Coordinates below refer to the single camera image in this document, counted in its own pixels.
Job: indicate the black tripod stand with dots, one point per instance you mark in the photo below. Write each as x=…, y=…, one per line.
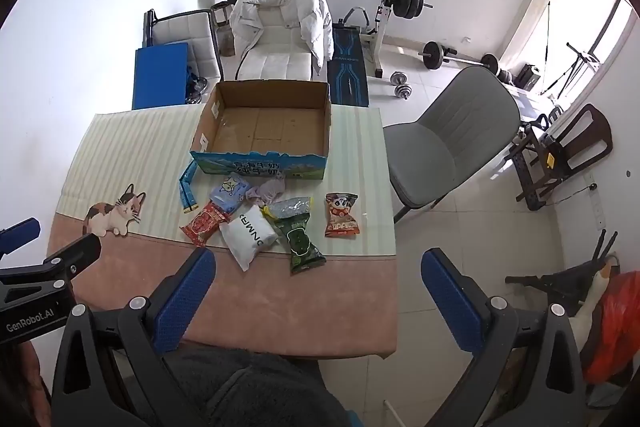
x=575, y=67

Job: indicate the orange panda snack packet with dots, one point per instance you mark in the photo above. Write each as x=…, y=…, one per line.
x=341, y=214

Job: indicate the red plastic bag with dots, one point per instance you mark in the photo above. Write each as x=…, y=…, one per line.
x=617, y=322

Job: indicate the chrome dumbbell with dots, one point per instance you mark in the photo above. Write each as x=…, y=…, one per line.
x=398, y=78
x=401, y=92

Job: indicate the blue board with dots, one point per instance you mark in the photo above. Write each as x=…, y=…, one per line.
x=160, y=77

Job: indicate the floor barbell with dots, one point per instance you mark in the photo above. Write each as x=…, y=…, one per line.
x=432, y=55

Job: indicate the white pillow pack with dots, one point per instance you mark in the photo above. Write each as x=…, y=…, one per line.
x=247, y=237

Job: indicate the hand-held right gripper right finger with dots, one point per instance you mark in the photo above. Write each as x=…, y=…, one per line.
x=450, y=302

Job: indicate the black folded stand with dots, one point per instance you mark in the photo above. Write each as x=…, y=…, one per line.
x=555, y=282

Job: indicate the green snack packet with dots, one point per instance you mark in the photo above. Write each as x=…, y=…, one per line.
x=299, y=244

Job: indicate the cardboard box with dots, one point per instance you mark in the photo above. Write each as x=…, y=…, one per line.
x=265, y=127

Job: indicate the light blue star packet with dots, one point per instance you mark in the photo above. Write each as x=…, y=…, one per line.
x=229, y=194

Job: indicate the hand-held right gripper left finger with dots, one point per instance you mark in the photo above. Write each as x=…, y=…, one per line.
x=185, y=302

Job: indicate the red snack packet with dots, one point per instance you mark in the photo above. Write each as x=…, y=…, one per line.
x=204, y=224

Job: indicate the white power strip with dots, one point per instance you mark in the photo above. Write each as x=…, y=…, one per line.
x=597, y=207

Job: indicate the person's grey trouser legs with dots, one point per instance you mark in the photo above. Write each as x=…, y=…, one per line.
x=250, y=392

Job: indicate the long blue snack packet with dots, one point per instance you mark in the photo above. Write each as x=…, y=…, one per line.
x=188, y=187

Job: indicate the silver yellow-edged packet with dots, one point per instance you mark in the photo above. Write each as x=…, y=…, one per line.
x=290, y=208

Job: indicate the brown wooden chair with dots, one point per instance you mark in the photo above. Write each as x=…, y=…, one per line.
x=595, y=132

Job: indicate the purple fleece towel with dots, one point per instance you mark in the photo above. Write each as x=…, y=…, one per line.
x=265, y=193

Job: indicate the white barbell rack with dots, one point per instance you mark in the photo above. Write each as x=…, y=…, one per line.
x=382, y=22

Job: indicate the white padded chair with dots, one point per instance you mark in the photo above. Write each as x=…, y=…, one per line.
x=275, y=64
x=182, y=29

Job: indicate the person's left forearm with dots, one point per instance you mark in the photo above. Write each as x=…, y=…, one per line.
x=20, y=387

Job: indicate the grey shell chair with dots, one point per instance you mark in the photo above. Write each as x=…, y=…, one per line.
x=450, y=142

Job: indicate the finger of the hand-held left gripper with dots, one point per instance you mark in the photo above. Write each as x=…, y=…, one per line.
x=80, y=252
x=20, y=234

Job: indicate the white goose plush toy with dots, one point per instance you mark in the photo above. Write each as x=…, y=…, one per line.
x=587, y=307

